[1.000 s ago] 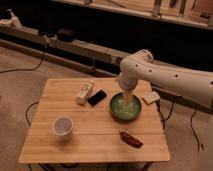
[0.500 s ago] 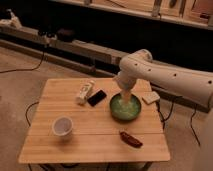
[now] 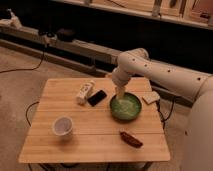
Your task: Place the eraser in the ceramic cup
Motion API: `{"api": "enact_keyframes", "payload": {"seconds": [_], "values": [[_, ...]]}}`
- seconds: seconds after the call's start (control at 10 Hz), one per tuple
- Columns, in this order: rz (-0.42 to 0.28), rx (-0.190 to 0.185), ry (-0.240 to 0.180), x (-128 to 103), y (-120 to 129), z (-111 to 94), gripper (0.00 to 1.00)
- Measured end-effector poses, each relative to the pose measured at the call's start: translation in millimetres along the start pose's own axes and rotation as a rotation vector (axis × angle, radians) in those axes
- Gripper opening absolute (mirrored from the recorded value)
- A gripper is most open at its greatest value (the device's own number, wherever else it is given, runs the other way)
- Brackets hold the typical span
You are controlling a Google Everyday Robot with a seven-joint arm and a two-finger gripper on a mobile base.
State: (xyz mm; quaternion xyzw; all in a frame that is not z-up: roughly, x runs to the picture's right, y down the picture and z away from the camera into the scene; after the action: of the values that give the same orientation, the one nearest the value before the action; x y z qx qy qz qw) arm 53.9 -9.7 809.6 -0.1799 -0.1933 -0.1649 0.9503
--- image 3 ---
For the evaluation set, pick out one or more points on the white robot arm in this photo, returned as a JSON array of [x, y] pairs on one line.
[[193, 85]]

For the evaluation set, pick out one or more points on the white figure on ledge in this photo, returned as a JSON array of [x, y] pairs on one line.
[[8, 18]]

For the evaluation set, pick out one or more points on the black device on ledge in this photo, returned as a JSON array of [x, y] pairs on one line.
[[65, 35]]

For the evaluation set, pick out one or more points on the green ceramic bowl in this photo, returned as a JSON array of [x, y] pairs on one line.
[[127, 108]]

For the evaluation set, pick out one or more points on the brown elongated object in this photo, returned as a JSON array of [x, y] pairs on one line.
[[130, 140]]

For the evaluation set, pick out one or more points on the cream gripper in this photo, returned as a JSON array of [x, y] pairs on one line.
[[120, 78]]

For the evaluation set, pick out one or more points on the wooden table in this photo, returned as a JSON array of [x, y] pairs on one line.
[[96, 134]]

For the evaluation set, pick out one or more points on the beige sponge block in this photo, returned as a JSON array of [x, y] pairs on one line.
[[151, 97]]

